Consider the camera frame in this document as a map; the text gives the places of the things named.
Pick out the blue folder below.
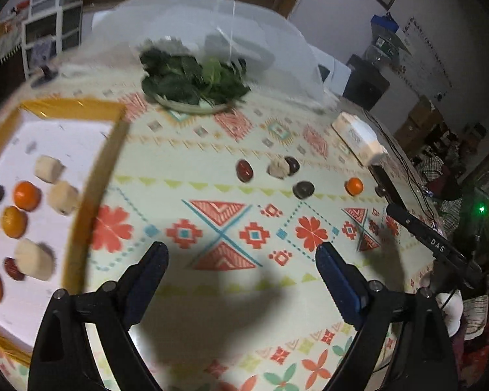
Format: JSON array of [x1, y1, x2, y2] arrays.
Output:
[[371, 13, 400, 34]]

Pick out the stack of cardboard boxes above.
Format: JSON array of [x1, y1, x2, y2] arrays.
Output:
[[394, 95, 446, 152]]

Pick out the peeled sugarcane piece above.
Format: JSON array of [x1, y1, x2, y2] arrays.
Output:
[[267, 159, 291, 179], [47, 180, 82, 216], [14, 238, 54, 282], [35, 155, 65, 184]]

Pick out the white storage box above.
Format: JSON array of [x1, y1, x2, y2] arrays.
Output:
[[310, 45, 352, 92]]

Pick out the grey bowl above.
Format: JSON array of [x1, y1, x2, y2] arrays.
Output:
[[204, 28, 270, 64]]

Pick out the yellow-rimmed white tray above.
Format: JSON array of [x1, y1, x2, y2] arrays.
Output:
[[0, 97, 130, 365]]

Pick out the clear water bottle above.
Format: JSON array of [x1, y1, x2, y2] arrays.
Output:
[[364, 40, 401, 70]]

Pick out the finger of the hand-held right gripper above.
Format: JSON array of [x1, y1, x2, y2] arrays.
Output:
[[386, 204, 428, 239]]

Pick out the wall chart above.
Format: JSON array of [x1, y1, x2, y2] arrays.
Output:
[[399, 16, 453, 102]]

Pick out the spinach leaves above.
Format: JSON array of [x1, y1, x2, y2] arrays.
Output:
[[140, 47, 252, 106]]

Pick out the black water dispenser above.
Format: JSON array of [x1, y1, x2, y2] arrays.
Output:
[[346, 54, 391, 106]]

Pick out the small black stand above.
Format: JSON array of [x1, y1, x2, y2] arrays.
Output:
[[30, 65, 60, 88]]

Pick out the white mesh food cover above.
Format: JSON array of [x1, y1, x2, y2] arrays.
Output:
[[83, 0, 324, 104]]

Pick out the red jujube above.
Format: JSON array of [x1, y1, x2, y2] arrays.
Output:
[[3, 257, 26, 282], [235, 159, 254, 182]]

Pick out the black flat device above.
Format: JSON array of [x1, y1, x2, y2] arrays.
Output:
[[369, 163, 408, 209]]

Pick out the side table cloth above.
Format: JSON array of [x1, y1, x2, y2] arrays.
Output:
[[0, 20, 29, 75]]

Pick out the white cube shelf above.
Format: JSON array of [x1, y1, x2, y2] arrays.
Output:
[[22, 1, 84, 79]]

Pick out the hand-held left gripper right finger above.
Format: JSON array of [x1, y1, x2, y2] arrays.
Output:
[[315, 241, 459, 391]]

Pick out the pale oval plate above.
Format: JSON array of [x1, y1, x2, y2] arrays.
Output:
[[153, 92, 233, 115]]

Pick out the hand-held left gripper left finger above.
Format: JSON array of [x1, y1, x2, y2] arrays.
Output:
[[28, 241, 170, 391]]

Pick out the tissue pack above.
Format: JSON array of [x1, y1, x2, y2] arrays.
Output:
[[331, 112, 388, 167]]

